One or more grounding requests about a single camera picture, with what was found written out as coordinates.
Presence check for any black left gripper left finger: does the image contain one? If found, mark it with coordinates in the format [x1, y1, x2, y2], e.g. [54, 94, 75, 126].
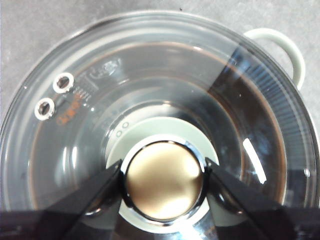
[0, 159, 124, 240]

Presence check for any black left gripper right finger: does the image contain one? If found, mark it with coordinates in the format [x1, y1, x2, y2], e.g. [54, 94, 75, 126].
[204, 156, 320, 240]

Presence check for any glass lid with green knob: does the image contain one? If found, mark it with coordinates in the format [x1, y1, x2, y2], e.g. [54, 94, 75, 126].
[0, 9, 320, 240]

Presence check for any sage green electric cooking pot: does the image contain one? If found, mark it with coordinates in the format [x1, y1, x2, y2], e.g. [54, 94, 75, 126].
[242, 27, 307, 90]

